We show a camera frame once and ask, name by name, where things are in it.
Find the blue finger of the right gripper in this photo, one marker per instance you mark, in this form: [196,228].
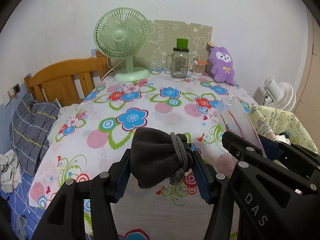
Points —
[243,150]
[273,149]

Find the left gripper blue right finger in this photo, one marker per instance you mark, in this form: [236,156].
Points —
[204,177]

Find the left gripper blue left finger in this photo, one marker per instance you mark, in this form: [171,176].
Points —
[120,173]

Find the clear plastic packet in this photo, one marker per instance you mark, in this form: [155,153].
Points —
[232,117]

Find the black drawstring pouch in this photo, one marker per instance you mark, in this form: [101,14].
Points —
[156,156]

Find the yellow cartoon storage box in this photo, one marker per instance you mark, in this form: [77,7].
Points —
[270,122]

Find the floral tablecloth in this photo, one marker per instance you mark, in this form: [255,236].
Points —
[102,128]

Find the white standing fan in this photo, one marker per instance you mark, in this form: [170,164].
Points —
[279,95]

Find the beige door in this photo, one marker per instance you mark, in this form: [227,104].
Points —
[307,106]

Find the purple plush bunny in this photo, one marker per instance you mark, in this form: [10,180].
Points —
[222,65]

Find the toothpick jar orange lid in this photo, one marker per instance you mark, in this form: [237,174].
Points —
[199,67]

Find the grey plaid pillow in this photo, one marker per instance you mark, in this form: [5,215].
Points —
[30,126]

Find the white crumpled cloth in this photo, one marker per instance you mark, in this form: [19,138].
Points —
[10,172]

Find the glass mason jar mug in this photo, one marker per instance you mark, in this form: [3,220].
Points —
[177,63]

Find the green patterned board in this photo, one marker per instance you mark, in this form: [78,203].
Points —
[162,41]

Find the green desk fan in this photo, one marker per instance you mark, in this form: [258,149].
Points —
[121,33]

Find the wall power socket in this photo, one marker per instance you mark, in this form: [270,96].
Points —
[14,91]

